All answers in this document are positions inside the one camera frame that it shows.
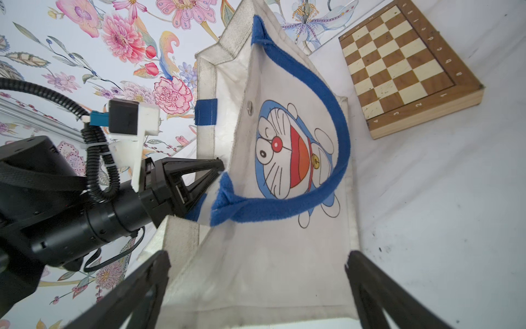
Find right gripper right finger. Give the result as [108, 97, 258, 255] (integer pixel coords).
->
[345, 250, 450, 328]

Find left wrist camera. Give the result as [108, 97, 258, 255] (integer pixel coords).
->
[81, 98, 161, 193]

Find left black corrugated cable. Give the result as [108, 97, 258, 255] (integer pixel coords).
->
[0, 77, 121, 204]

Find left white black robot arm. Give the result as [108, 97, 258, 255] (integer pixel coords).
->
[1, 136, 224, 313]

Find wooden chessboard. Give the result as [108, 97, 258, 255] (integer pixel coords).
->
[339, 1, 484, 140]

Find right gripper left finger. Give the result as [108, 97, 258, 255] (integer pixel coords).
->
[67, 250, 171, 328]

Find white canvas cartoon pouch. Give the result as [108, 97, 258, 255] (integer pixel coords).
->
[157, 1, 360, 328]

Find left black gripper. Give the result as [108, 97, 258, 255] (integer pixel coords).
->
[29, 158, 225, 267]

